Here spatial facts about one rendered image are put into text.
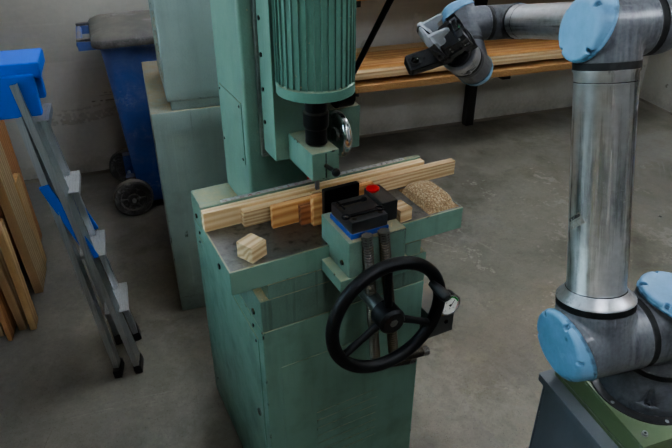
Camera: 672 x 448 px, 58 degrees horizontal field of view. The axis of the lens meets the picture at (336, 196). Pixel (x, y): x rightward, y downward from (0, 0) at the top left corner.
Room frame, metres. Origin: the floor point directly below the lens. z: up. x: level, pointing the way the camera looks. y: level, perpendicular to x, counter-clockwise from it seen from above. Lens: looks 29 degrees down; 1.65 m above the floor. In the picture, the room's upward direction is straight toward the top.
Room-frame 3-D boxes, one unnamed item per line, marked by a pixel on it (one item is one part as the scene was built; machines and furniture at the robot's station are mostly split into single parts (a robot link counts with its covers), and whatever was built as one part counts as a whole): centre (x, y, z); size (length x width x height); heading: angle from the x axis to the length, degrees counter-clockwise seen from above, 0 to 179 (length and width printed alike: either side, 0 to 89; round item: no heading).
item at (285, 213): (1.25, 0.04, 0.93); 0.24 x 0.01 x 0.06; 117
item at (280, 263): (1.20, -0.02, 0.87); 0.61 x 0.30 x 0.06; 117
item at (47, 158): (1.70, 0.87, 0.58); 0.27 x 0.25 x 1.16; 109
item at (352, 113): (1.53, -0.01, 1.02); 0.09 x 0.07 x 0.12; 117
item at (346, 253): (1.13, -0.06, 0.92); 0.15 x 0.13 x 0.09; 117
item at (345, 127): (1.46, -0.01, 1.02); 0.12 x 0.03 x 0.12; 27
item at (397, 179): (1.34, -0.05, 0.92); 0.60 x 0.02 x 0.04; 117
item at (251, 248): (1.08, 0.18, 0.92); 0.05 x 0.04 x 0.04; 53
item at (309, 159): (1.31, 0.05, 1.03); 0.14 x 0.07 x 0.09; 27
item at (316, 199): (1.24, -0.02, 0.94); 0.16 x 0.02 x 0.08; 117
